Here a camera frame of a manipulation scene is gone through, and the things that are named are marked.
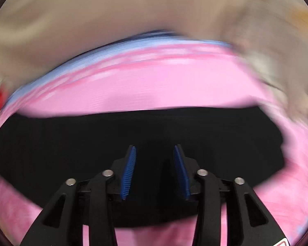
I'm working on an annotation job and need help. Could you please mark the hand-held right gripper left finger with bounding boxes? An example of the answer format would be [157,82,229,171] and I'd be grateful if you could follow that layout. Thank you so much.
[20,145,137,246]

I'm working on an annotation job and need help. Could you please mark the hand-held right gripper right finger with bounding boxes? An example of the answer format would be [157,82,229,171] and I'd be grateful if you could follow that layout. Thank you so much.
[173,144,289,246]

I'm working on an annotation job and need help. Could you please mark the black pants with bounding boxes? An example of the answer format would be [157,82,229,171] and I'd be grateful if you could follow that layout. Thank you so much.
[0,107,285,228]

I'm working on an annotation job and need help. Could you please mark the pink floral bed sheet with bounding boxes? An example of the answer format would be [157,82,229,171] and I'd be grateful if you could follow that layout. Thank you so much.
[0,31,308,246]

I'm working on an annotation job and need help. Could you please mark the plain beige bed cover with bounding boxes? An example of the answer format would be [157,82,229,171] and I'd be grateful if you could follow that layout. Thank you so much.
[0,0,272,103]

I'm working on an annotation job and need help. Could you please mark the beige patterned cloth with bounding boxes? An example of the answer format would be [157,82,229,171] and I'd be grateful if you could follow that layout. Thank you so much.
[236,0,308,120]

